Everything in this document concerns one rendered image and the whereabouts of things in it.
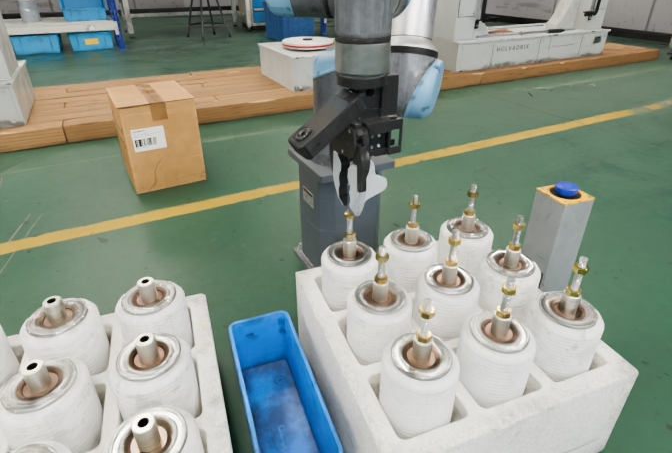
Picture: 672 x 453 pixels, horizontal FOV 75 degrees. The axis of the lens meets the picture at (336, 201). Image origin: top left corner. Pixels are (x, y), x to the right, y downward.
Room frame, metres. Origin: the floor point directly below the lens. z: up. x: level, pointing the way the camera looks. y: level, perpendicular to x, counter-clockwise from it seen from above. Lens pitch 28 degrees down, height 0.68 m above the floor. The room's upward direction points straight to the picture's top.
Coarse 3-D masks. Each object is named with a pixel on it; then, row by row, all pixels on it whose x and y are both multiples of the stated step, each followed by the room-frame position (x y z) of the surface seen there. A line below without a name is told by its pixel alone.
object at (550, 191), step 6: (546, 186) 0.74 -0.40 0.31; (552, 186) 0.74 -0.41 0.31; (546, 192) 0.72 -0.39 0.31; (552, 192) 0.71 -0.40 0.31; (582, 192) 0.72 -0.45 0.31; (552, 198) 0.70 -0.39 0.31; (558, 198) 0.69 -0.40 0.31; (564, 198) 0.69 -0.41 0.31; (570, 198) 0.69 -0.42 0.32; (576, 198) 0.69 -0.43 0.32; (582, 198) 0.69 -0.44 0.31; (588, 198) 0.69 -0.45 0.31; (594, 198) 0.69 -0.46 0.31; (564, 204) 0.67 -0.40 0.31; (570, 204) 0.67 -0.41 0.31
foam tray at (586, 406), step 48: (336, 336) 0.49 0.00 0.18; (336, 384) 0.45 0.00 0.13; (528, 384) 0.42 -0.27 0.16; (576, 384) 0.41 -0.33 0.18; (624, 384) 0.42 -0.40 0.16; (384, 432) 0.34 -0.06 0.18; (432, 432) 0.34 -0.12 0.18; (480, 432) 0.34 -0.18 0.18; (528, 432) 0.36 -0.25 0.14; (576, 432) 0.40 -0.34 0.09
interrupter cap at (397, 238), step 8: (392, 232) 0.67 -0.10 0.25; (400, 232) 0.67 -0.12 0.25; (424, 232) 0.67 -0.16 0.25; (392, 240) 0.65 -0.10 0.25; (400, 240) 0.65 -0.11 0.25; (424, 240) 0.65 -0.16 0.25; (432, 240) 0.65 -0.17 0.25; (400, 248) 0.62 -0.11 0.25; (408, 248) 0.62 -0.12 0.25; (416, 248) 0.62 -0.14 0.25; (424, 248) 0.62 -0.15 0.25
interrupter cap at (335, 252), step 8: (328, 248) 0.62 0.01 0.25; (336, 248) 0.62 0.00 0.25; (360, 248) 0.62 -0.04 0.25; (368, 248) 0.62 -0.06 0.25; (328, 256) 0.60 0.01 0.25; (336, 256) 0.60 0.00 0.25; (344, 256) 0.60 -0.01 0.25; (360, 256) 0.60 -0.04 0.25; (368, 256) 0.60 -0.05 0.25; (336, 264) 0.58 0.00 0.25; (344, 264) 0.58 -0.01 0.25; (352, 264) 0.58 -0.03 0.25; (360, 264) 0.58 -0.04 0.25
